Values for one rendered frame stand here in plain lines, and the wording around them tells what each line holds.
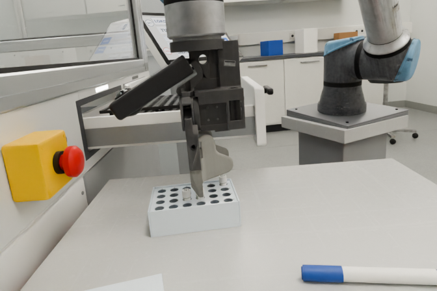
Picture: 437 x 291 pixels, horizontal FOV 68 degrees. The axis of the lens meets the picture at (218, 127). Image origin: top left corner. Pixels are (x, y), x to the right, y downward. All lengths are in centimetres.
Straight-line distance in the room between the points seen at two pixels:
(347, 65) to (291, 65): 284
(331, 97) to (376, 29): 25
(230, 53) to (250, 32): 405
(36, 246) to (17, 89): 21
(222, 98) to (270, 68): 340
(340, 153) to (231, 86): 67
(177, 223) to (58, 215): 19
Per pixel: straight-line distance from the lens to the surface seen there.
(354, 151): 107
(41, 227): 52
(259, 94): 59
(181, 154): 176
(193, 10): 40
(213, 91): 40
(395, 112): 114
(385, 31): 95
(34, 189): 44
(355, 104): 108
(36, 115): 52
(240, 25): 444
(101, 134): 65
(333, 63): 106
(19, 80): 49
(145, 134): 63
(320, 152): 110
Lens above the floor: 100
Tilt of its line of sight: 13 degrees down
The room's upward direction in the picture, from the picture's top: 4 degrees counter-clockwise
